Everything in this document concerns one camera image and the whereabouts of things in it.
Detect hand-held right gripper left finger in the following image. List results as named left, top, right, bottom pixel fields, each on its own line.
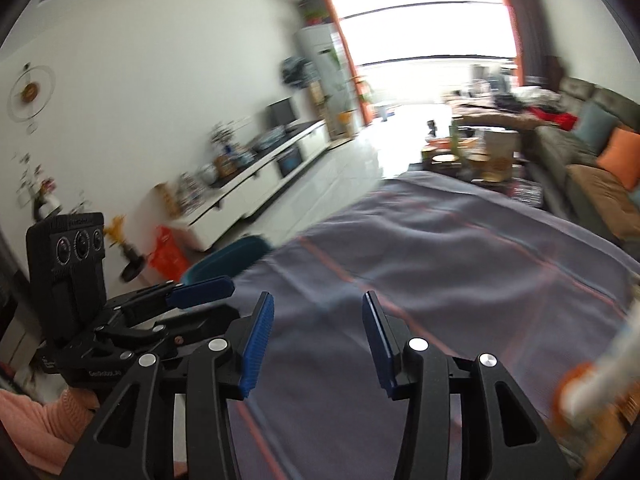
left=62, top=291, right=276, bottom=480

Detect orange cushion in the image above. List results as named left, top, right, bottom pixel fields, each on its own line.
left=595, top=127, right=640, bottom=191

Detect grey-green sofa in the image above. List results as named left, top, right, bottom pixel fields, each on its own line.
left=530, top=76, right=640, bottom=241

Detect beige paper bag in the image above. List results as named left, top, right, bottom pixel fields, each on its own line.
left=482, top=130, right=521, bottom=181

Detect covered standing fan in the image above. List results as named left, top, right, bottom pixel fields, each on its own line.
left=281, top=56, right=313, bottom=92

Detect white and black TV cabinet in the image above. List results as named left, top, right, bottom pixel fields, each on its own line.
left=170, top=120, right=333, bottom=253

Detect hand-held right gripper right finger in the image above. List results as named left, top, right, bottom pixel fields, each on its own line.
left=361, top=290, right=576, bottom=480

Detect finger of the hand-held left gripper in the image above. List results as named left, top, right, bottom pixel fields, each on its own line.
left=95, top=307, right=243, bottom=359
left=102, top=276, right=236, bottom=328

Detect person's left forearm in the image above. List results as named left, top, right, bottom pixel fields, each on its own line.
left=0, top=387, right=96, bottom=471

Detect red cloth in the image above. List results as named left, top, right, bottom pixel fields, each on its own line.
left=532, top=107, right=578, bottom=131

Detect black monitor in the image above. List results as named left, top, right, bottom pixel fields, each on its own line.
left=266, top=98, right=297, bottom=133

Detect large window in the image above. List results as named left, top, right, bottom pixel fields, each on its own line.
left=332, top=0, right=518, bottom=106

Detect clear plastic bag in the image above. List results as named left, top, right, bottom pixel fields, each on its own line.
left=252, top=130, right=286, bottom=153

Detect blue cushion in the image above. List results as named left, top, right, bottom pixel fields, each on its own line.
left=572, top=102, right=621, bottom=156

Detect small plant in blue vase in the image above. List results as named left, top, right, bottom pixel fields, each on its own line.
left=210, top=120, right=238, bottom=157

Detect teal bin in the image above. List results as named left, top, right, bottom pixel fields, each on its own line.
left=181, top=236, right=273, bottom=286

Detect white standing air conditioner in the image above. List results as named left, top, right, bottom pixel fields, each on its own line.
left=295, top=22, right=358, bottom=143

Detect round wall clock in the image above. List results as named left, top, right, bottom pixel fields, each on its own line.
left=7, top=64, right=55, bottom=123

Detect orange plastic bag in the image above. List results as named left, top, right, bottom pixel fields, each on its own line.
left=147, top=225, right=190, bottom=281

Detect yellow flowers in black vase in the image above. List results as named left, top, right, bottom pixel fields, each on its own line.
left=107, top=215, right=148, bottom=281

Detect small potted plant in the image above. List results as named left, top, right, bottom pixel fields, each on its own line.
left=300, top=0, right=333, bottom=26

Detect coffee table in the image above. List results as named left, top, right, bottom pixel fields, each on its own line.
left=415, top=125, right=543, bottom=206

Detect orange and grey curtain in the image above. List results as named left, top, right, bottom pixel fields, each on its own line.
left=325, top=0, right=373, bottom=126
left=497, top=0, right=563, bottom=86

